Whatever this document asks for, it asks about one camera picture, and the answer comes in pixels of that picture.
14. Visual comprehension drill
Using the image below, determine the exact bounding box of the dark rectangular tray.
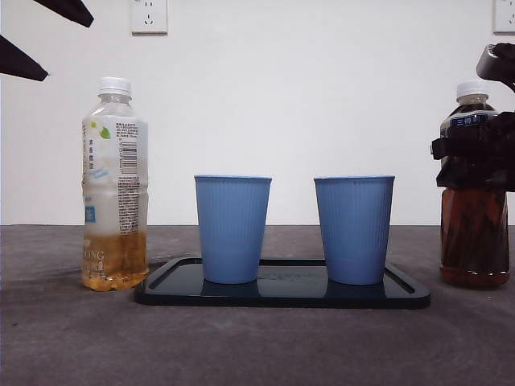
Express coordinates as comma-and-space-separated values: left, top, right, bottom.
133, 257, 431, 310

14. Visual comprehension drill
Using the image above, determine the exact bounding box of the ribbed light blue cup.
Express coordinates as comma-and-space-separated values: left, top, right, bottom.
193, 174, 273, 285
313, 175, 396, 286

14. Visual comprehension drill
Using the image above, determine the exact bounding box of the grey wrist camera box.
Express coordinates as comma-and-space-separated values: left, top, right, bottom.
476, 41, 515, 92

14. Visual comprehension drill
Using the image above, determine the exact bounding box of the dark oolong tea bottle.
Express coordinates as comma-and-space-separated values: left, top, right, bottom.
439, 80, 511, 291

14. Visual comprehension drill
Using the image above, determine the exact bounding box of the clear bottle pale yellow tea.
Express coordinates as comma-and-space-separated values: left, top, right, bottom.
81, 76, 150, 291

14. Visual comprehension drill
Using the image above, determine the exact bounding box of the white wall socket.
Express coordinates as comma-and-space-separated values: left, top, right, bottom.
492, 0, 515, 35
129, 0, 168, 35

